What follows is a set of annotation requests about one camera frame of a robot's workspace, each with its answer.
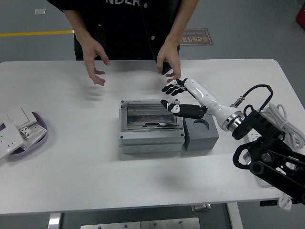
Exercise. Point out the person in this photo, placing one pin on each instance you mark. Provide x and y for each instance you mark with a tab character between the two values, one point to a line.
126	28

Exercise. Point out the dark grey cube holder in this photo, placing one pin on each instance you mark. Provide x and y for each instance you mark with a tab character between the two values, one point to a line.
202	138

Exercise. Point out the yellow floor tape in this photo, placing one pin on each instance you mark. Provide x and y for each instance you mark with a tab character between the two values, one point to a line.
35	33

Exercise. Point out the white table leg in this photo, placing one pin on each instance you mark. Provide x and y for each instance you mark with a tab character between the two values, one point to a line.
234	217
54	221

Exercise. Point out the person's left hand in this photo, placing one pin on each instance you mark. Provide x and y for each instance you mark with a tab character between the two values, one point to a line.
169	57

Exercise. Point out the person's right hand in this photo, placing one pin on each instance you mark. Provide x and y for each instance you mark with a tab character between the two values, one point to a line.
91	57

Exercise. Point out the white wall switch plate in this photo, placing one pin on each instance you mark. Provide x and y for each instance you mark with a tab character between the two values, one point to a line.
20	115

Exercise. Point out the person's left forearm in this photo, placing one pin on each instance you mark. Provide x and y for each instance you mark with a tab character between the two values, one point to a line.
179	26

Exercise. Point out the brown floor sign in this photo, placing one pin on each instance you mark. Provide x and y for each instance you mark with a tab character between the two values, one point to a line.
200	38

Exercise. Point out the metal table bracket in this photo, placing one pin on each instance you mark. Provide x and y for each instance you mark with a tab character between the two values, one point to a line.
201	208

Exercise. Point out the person's right forearm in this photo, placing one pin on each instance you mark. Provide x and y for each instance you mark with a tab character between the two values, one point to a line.
79	26

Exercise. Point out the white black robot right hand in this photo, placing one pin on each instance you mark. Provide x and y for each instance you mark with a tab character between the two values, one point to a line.
207	100

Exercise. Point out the grey electrical box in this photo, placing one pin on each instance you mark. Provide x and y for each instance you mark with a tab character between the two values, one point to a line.
150	140

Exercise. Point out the black table control panel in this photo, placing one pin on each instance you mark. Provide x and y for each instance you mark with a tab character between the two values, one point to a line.
268	204

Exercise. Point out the purple tray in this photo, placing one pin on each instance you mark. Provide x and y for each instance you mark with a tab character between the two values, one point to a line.
41	140

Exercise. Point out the grey metal base plate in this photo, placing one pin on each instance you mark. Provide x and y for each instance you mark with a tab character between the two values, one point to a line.
143	224

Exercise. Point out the red bin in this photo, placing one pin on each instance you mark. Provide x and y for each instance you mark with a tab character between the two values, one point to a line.
300	14

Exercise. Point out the small grey floor plate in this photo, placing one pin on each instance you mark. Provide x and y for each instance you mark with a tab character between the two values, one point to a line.
40	11

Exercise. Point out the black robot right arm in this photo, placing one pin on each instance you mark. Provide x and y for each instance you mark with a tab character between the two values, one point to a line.
269	148

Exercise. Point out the white circuit breaker module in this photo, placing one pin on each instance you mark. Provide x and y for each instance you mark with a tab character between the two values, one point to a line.
32	133

